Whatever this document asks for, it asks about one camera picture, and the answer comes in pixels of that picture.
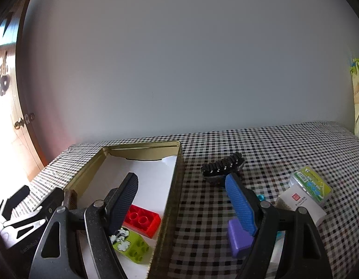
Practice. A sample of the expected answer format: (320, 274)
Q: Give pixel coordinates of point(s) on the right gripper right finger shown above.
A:
(245, 203)

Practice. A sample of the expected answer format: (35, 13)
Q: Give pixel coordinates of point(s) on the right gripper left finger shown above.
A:
(118, 202)

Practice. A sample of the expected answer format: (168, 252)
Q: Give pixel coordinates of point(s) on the red toy brick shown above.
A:
(142, 221)

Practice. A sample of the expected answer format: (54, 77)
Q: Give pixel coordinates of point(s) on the lime green toy brick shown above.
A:
(130, 244)

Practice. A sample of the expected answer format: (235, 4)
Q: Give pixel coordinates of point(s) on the clear box green label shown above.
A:
(313, 184)

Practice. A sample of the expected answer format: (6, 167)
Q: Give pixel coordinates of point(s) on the teal toy brick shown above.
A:
(279, 233)

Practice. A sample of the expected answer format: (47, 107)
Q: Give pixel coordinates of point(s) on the gold metal tin box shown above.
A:
(86, 160)

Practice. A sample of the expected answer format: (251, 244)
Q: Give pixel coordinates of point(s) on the purple toy block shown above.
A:
(240, 241)

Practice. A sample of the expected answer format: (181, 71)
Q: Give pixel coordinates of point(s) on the black hair claw clip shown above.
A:
(215, 172)

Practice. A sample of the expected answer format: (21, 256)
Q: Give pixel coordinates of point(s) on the white small carton box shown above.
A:
(294, 197)

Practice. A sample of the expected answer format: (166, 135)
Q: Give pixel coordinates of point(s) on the wooden door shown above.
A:
(20, 156)

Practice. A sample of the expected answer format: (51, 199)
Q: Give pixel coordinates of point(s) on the brass door knob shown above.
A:
(28, 118)

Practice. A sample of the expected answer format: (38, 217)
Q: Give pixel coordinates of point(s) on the black dark door ornament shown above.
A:
(4, 76)

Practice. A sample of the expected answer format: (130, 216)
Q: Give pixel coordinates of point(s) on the green patterned hanging cloth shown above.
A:
(354, 71)

